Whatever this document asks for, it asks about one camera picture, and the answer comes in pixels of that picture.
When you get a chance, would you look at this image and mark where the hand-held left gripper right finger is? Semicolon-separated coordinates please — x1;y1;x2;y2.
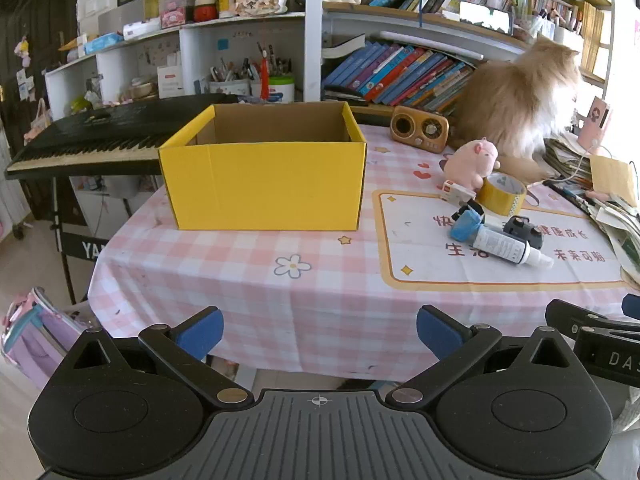
385;305;583;411

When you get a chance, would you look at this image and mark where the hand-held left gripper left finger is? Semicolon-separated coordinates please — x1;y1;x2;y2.
60;306;256;411

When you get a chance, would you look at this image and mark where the white tube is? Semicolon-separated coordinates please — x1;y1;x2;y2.
472;224;528;264

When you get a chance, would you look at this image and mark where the small black device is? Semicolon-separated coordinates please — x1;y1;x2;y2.
502;215;545;249

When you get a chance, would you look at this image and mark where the blue tube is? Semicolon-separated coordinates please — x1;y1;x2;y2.
450;200;485;244

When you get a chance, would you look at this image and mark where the small white red box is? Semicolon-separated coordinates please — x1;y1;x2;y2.
440;182;477;205

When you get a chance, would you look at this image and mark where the yellow cardboard box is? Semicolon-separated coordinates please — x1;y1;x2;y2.
158;101;368;232

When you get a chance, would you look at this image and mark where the pink plush pig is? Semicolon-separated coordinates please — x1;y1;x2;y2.
440;139;502;192

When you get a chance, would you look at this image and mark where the pile of loose papers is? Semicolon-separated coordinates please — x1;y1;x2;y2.
590;195;640;288

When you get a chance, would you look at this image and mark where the small white bottle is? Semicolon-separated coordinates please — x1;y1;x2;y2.
520;247;556;269

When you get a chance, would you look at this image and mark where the brown cardboard piece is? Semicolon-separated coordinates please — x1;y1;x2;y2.
590;155;638;206

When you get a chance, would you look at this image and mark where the yellow tape roll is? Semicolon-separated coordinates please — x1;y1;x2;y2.
475;172;528;218

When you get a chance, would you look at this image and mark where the black keyboard stand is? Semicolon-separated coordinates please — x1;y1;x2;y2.
50;175;131;306

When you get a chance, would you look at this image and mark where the pink purple backpack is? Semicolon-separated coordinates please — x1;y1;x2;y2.
0;287;93;391

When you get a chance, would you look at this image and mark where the stack of magazines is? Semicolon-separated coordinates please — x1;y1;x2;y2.
542;132;596;181

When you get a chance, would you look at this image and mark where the pink rectangular device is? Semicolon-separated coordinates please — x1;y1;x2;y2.
577;97;613;148

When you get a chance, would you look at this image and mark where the brown retro radio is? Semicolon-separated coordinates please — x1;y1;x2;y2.
390;106;450;154

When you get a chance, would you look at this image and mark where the black electronic keyboard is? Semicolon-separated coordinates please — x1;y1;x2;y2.
4;92;241;179

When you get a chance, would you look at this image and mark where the fluffy tan cat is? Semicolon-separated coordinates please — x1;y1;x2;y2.
452;35;583;183

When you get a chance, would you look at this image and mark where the white pen cup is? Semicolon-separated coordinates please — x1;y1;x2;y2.
210;77;251;96

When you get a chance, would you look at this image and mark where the white tub with green lid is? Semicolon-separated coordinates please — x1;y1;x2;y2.
267;76;296;103

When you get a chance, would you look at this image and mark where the white carton with red label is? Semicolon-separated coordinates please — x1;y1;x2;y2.
157;52;186;98

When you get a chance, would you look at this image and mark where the row of leaning colourful books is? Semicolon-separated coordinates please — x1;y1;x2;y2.
322;40;481;111

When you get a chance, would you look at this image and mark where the pink hanging bag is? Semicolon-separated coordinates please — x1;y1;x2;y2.
24;97;53;142

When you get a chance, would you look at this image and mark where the bunch of pens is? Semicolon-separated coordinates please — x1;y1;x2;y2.
207;42;293;83

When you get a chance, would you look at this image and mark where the thick book with dark cover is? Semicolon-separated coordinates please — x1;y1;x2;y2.
322;34;368;60

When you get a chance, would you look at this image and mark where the blue wipes pack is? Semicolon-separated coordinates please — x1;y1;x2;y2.
84;32;123;55

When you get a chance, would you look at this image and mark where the white tissue pack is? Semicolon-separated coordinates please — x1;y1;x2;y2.
122;20;161;41

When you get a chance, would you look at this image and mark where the white cubby shelf unit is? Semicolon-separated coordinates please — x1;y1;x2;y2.
44;11;307;121

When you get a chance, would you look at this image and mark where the small pink box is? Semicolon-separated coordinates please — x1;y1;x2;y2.
160;2;188;28

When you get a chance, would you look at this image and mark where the white wooden bookshelf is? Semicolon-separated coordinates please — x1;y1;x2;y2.
304;0;616;116

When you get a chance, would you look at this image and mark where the grey storage box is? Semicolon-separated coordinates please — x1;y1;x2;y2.
97;0;146;36

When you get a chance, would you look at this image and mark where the white cable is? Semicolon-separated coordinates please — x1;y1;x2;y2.
525;140;606;191

